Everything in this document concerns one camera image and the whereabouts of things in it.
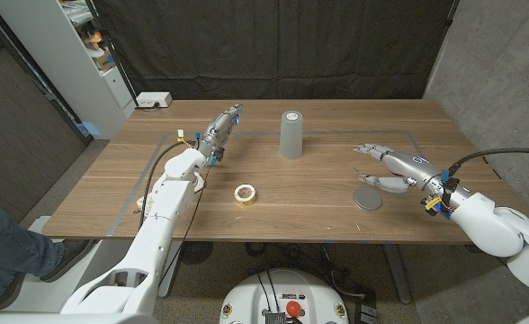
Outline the white shelf cabinet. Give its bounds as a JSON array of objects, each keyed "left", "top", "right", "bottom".
[{"left": 0, "top": 0, "right": 139, "bottom": 141}]

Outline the white yellow tape roll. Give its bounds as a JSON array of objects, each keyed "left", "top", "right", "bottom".
[{"left": 233, "top": 183, "right": 257, "bottom": 208}]

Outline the black round floor fan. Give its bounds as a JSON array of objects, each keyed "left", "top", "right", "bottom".
[{"left": 179, "top": 241, "right": 215, "bottom": 266}]

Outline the white robot torso base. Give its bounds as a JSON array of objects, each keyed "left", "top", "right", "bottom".
[{"left": 219, "top": 268, "right": 351, "bottom": 324}]

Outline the white floor platform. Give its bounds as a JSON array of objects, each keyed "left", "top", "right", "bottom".
[{"left": 1, "top": 214, "right": 136, "bottom": 315}]

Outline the black cloth backdrop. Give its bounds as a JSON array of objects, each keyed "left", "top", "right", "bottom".
[{"left": 91, "top": 0, "right": 460, "bottom": 102}]

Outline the grey upturned cup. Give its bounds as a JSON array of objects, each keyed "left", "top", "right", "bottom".
[{"left": 278, "top": 110, "right": 304, "bottom": 161}]

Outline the grey table leg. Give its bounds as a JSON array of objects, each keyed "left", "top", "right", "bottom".
[
  {"left": 381, "top": 242, "right": 414, "bottom": 305},
  {"left": 155, "top": 240, "right": 185, "bottom": 300}
]

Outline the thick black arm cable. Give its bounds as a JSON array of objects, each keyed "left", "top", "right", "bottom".
[
  {"left": 141, "top": 139, "right": 189, "bottom": 220},
  {"left": 452, "top": 148, "right": 529, "bottom": 176}
]

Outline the black backdrop stand pole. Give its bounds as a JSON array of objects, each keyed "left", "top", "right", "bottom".
[{"left": 83, "top": 0, "right": 140, "bottom": 108}]

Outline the orange toy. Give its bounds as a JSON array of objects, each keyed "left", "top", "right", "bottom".
[{"left": 83, "top": 31, "right": 104, "bottom": 50}]

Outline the dark wooden door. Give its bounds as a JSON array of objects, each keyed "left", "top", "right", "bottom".
[{"left": 0, "top": 3, "right": 91, "bottom": 225}]

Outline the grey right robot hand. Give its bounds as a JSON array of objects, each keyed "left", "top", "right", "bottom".
[{"left": 353, "top": 143, "right": 448, "bottom": 195}]

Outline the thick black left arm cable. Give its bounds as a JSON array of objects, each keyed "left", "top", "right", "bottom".
[{"left": 141, "top": 139, "right": 189, "bottom": 220}]

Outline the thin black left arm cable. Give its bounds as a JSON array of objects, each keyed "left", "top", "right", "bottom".
[{"left": 158, "top": 166, "right": 211, "bottom": 286}]

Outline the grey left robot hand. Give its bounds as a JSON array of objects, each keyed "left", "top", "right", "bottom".
[{"left": 196, "top": 103, "right": 245, "bottom": 164}]

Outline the dark grey shoe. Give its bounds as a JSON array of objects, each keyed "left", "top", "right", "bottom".
[
  {"left": 39, "top": 238, "right": 96, "bottom": 284},
  {"left": 0, "top": 271, "right": 25, "bottom": 311}
]

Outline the brown cardboard box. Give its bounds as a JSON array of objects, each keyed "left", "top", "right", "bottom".
[{"left": 93, "top": 48, "right": 117, "bottom": 72}]

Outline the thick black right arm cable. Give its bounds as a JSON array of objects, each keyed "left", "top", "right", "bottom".
[{"left": 452, "top": 148, "right": 529, "bottom": 176}]

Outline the black floor cable tangle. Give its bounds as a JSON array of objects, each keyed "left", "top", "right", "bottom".
[{"left": 245, "top": 242, "right": 367, "bottom": 301}]

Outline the black foot pedal box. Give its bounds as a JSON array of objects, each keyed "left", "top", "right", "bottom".
[{"left": 354, "top": 300, "right": 380, "bottom": 324}]

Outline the white power strip box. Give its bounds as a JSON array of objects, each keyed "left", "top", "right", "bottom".
[{"left": 135, "top": 91, "right": 174, "bottom": 110}]

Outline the person leg in jeans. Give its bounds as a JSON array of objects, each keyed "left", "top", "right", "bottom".
[{"left": 0, "top": 188, "right": 66, "bottom": 305}]

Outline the silver metal jar lid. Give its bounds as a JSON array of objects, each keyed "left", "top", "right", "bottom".
[{"left": 352, "top": 185, "right": 383, "bottom": 212}]

